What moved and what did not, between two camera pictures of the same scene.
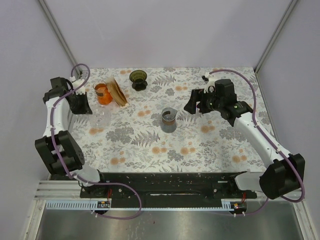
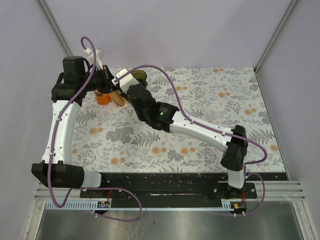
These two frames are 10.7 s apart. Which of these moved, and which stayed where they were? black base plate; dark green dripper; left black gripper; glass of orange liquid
Moved: left black gripper
Stayed: glass of orange liquid; dark green dripper; black base plate
